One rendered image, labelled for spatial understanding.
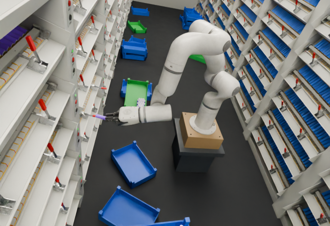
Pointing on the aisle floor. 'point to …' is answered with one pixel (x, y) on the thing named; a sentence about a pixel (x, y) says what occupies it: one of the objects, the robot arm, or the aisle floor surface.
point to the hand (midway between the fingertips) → (110, 117)
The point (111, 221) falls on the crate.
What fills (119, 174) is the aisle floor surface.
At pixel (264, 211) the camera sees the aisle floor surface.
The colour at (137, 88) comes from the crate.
